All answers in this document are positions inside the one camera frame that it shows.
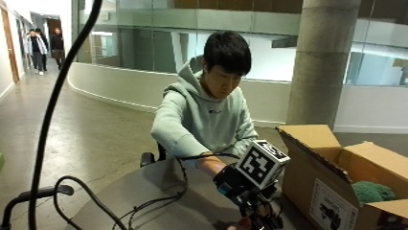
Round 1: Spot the thick black cable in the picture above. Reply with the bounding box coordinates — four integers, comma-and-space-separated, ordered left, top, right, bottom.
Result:
27, 0, 105, 230

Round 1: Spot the black chair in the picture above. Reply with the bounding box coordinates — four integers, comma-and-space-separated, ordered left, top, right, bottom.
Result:
140, 142, 169, 169

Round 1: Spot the looped black cable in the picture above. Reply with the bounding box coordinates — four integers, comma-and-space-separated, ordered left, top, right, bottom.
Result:
52, 174, 131, 230

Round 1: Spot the thin black glove cable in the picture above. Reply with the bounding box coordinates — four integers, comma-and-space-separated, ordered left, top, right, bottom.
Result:
111, 152, 242, 230

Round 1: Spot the glass railing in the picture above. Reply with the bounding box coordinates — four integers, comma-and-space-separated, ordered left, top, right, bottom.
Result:
71, 0, 408, 88

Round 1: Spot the brown cardboard box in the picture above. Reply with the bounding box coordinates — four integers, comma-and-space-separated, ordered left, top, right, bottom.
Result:
275, 124, 408, 230

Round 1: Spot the white cube of black markers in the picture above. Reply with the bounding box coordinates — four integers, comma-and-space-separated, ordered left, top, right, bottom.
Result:
236, 139, 293, 191

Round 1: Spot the person in pale green hoodie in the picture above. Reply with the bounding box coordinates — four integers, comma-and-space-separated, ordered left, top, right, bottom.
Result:
149, 31, 261, 171

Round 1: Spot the brown wooden door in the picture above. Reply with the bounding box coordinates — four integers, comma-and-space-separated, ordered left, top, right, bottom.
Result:
0, 7, 20, 84

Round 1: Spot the grey concrete pillar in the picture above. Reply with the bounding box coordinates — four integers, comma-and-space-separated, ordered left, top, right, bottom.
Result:
286, 0, 363, 130

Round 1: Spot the green soft toy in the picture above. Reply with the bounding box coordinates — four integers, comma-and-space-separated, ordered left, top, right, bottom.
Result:
351, 180, 398, 206

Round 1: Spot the black curved armrest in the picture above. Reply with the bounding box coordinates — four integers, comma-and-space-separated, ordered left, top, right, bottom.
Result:
0, 184, 76, 230

